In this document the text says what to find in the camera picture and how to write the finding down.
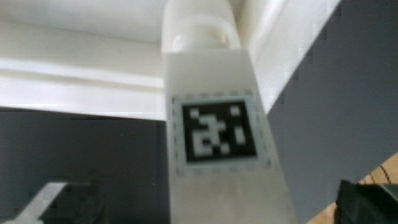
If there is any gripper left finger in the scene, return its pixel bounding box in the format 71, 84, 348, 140
4, 182, 107, 224

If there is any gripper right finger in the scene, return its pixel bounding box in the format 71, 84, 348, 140
334, 180, 398, 224

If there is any white table leg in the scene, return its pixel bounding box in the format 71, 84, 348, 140
162, 0, 299, 224

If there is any white square table top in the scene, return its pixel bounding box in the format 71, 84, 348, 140
0, 0, 343, 120

